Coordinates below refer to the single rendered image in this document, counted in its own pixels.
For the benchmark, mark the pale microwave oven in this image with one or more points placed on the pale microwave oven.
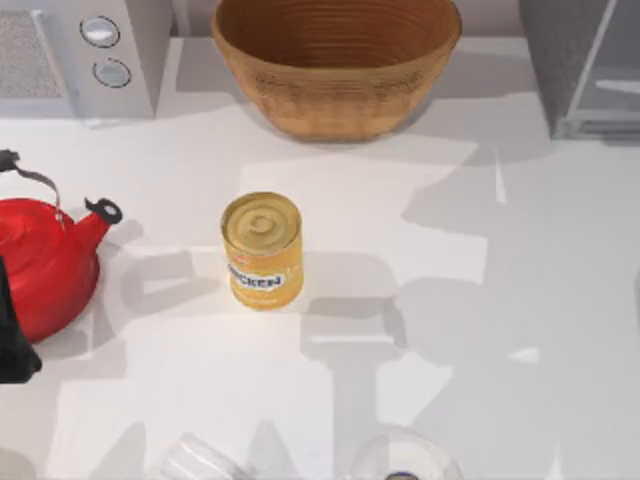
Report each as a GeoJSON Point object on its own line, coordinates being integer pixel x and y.
{"type": "Point", "coordinates": [135, 75]}

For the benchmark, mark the clear glass bottle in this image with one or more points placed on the clear glass bottle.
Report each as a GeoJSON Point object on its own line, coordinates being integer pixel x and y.
{"type": "Point", "coordinates": [405, 457]}

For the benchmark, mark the yellow can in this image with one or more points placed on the yellow can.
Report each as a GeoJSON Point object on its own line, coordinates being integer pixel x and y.
{"type": "Point", "coordinates": [263, 255]}

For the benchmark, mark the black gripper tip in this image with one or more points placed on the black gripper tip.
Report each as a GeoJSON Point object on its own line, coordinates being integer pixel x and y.
{"type": "Point", "coordinates": [12, 340]}

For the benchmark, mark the round microwave knob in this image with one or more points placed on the round microwave knob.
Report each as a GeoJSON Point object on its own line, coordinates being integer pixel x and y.
{"type": "Point", "coordinates": [111, 72]}
{"type": "Point", "coordinates": [99, 31]}

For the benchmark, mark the brown woven basket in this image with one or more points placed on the brown woven basket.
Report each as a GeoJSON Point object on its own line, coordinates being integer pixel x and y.
{"type": "Point", "coordinates": [335, 65]}

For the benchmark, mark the red kettle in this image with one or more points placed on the red kettle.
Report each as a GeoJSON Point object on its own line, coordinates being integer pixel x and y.
{"type": "Point", "coordinates": [45, 265]}

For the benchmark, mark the clear glass cup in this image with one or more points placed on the clear glass cup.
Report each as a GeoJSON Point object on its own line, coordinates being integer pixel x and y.
{"type": "Point", "coordinates": [200, 460]}

